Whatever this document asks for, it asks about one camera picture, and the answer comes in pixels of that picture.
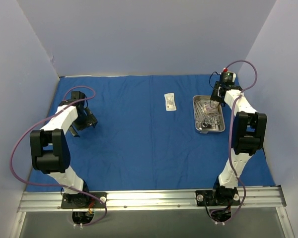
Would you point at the blue surgical cloth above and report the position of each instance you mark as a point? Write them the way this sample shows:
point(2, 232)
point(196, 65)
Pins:
point(137, 144)

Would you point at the stainless steel instrument tray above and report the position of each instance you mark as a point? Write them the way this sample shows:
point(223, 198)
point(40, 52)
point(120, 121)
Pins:
point(222, 125)

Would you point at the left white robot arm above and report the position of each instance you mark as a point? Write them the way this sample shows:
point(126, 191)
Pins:
point(49, 149)

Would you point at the front aluminium frame rail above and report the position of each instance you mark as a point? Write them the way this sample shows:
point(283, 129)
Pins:
point(256, 197)

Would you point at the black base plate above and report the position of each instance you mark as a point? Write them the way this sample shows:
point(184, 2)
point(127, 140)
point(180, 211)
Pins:
point(220, 197)
point(77, 201)

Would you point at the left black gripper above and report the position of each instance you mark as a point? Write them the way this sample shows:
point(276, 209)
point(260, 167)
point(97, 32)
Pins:
point(88, 121)

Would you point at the back aluminium frame rail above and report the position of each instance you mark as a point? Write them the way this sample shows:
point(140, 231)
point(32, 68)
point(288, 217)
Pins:
point(94, 75)

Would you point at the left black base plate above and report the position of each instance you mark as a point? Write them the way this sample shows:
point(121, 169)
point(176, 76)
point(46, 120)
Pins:
point(77, 201)

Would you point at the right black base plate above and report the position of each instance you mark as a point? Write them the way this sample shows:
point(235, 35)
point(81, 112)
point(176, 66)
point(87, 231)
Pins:
point(220, 197)

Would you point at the purple printed clear pouch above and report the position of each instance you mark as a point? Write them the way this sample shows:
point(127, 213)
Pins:
point(211, 105)

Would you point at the aluminium frame rail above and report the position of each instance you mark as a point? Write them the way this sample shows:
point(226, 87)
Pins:
point(94, 75)
point(256, 197)

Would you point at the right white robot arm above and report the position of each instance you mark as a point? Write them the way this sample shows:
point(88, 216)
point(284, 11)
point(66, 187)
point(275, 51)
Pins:
point(246, 132)

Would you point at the pile of steel instruments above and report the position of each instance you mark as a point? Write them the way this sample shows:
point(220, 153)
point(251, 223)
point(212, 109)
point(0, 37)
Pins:
point(205, 119)

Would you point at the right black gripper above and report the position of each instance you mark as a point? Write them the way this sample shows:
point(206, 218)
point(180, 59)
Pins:
point(215, 93)

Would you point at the white sterile packet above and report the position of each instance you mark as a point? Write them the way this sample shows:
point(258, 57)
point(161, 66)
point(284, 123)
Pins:
point(170, 102)

